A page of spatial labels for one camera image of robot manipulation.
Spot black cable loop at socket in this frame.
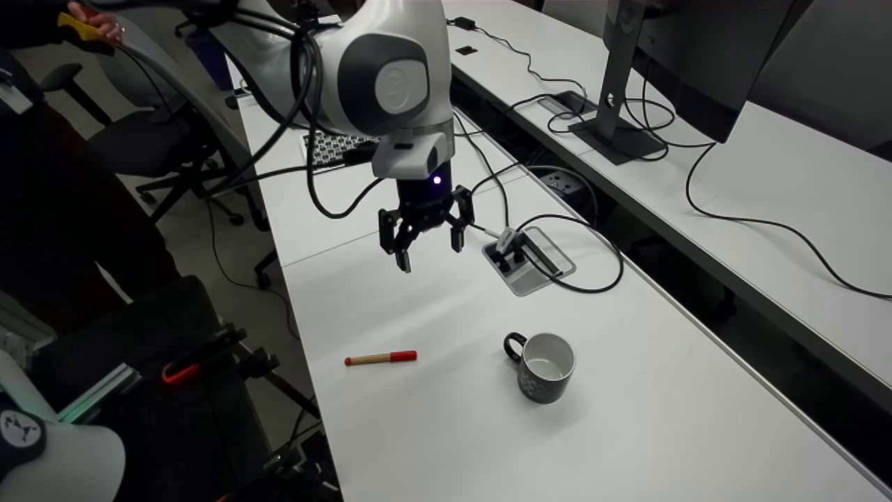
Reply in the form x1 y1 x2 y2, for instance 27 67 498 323
513 209 626 300

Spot grey monitor stand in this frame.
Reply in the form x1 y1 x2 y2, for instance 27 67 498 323
565 0 671 168

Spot yellow handheld device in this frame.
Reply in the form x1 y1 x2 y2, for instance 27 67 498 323
52 9 106 44

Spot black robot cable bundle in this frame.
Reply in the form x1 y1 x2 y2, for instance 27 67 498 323
174 0 402 224

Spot small grey dock box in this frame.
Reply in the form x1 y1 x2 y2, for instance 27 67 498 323
537 90 597 120

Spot black clamp orange handle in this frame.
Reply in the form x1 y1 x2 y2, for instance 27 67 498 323
156 320 251 387

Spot thin cables by stand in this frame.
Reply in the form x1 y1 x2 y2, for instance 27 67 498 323
508 69 703 156

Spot white id badge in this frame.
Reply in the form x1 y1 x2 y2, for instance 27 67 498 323
0 81 35 120

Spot dark grey mug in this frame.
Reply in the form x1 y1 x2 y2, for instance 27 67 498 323
501 330 580 407

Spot black robot stand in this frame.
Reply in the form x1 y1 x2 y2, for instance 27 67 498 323
25 274 272 502

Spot black floor cable bundle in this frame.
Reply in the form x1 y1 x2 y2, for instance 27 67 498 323
219 428 342 502

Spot long black desk cable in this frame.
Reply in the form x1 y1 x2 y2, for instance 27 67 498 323
450 110 516 248

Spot person's hand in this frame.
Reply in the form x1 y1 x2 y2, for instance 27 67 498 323
64 0 127 44

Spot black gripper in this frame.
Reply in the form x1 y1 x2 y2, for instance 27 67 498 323
375 161 477 276

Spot thin black adapter cable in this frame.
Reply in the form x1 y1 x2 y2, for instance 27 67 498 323
467 22 581 101

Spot black tripod leg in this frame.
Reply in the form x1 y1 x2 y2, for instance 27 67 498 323
232 343 322 422

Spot aluminium extrusion bar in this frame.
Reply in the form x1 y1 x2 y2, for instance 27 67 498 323
52 361 148 428

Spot long wavy black cable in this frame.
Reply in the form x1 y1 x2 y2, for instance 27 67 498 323
683 138 892 301

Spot person in dark clothing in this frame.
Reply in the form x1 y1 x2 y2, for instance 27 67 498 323
0 0 183 339

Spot grey backed monitor screen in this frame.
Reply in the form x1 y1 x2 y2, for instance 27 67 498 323
601 0 816 148

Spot red and tan marker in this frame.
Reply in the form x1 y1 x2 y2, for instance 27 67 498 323
342 350 420 371

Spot black looped socket cable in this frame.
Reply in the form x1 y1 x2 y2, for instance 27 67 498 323
462 161 598 235

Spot grey desk socket box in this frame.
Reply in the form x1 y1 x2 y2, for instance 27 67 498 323
482 227 580 301

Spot checkerboard calibration sheet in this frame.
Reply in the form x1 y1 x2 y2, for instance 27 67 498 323
303 125 375 174

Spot dark monitor screen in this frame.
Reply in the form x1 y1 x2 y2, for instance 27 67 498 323
746 0 892 161

